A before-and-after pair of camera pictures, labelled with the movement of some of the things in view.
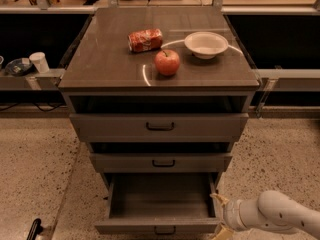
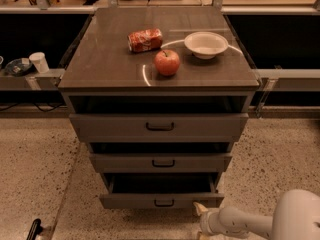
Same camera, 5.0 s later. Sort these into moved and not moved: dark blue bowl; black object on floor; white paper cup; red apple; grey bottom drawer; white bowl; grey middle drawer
Moved: grey bottom drawer
Not moved: white paper cup; grey middle drawer; dark blue bowl; white bowl; black object on floor; red apple
